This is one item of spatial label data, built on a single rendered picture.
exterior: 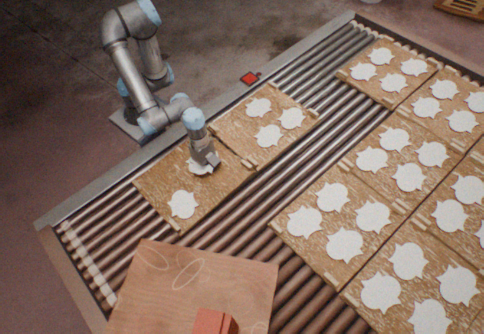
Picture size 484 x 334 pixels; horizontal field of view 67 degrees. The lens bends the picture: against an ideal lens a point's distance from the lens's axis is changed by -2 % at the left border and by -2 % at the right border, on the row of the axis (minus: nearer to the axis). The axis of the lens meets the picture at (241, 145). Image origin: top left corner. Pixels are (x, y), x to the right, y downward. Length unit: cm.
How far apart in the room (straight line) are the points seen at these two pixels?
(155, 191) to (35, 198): 164
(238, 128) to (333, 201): 55
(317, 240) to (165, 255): 56
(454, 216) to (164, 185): 116
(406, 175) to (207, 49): 253
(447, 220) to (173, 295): 103
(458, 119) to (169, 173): 132
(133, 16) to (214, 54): 220
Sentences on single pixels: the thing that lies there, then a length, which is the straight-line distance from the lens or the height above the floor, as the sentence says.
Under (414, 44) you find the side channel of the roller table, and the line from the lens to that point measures 227.
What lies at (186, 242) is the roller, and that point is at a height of 92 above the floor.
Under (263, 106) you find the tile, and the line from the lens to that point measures 180.
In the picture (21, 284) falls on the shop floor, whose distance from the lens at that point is 285.
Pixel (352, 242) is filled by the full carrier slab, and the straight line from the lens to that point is 145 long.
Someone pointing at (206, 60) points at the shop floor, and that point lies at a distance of 358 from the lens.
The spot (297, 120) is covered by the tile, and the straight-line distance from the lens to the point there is 174.
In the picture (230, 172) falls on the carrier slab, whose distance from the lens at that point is 159.
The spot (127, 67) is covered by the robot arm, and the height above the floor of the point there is 139.
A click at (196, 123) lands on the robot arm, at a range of 135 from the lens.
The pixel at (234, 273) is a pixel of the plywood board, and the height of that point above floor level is 104.
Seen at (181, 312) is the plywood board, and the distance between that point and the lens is 129.
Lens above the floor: 227
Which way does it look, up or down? 53 degrees down
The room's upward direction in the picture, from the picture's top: 8 degrees counter-clockwise
